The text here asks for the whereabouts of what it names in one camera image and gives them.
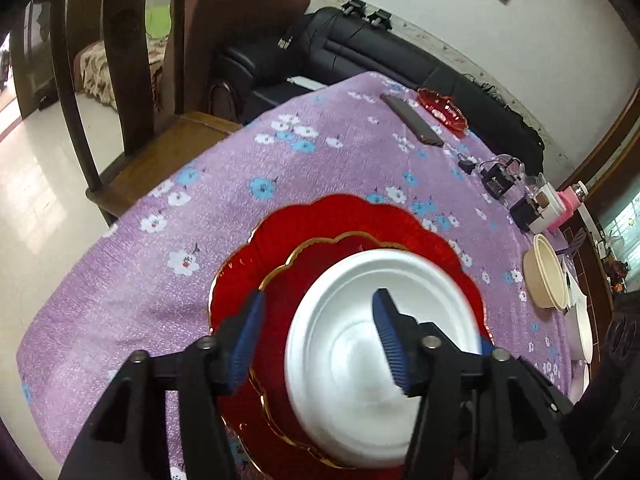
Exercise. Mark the black phone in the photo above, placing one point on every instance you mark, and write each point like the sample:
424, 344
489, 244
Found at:
413, 121

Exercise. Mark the white foam bowl far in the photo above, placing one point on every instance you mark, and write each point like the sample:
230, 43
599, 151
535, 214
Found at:
578, 332

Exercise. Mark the black leather sofa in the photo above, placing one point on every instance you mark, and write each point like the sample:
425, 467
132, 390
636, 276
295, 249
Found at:
327, 46

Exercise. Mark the purple floral tablecloth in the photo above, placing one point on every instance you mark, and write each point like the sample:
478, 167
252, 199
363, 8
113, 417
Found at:
145, 283

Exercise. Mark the dark wooden chair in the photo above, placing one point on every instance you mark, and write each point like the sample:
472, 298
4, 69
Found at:
155, 146

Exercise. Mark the white foam plate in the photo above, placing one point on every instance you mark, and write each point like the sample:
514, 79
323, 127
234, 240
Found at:
338, 380

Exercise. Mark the beige bowl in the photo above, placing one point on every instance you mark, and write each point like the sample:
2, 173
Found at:
543, 275

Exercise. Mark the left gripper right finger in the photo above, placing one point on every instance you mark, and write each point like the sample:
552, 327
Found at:
482, 417

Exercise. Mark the white cylindrical container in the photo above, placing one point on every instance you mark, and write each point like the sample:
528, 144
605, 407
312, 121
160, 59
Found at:
549, 208

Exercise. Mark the small red glass dish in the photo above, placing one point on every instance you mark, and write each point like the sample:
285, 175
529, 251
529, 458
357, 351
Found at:
444, 110

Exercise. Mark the large red scalloped plate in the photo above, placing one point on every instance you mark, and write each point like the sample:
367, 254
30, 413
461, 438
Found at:
289, 249

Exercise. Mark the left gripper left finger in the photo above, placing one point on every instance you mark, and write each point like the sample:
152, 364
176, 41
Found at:
125, 436

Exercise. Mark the pink thermos bottle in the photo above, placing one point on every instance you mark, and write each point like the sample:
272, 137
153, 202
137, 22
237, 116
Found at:
571, 198

